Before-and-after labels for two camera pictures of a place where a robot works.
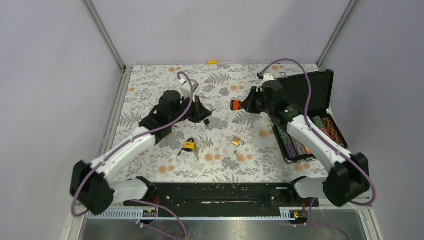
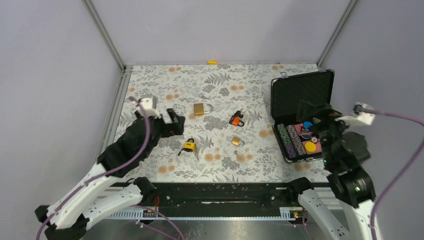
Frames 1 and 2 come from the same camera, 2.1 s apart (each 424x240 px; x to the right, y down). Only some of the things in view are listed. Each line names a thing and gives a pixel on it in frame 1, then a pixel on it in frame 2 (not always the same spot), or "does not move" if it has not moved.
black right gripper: [248, 104] to [306, 110]
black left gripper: [200, 113] to [176, 128]
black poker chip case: [294, 148] does not move
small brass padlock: [237, 141] does not move
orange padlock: [235, 105] to [236, 120]
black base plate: [227, 195] does not move
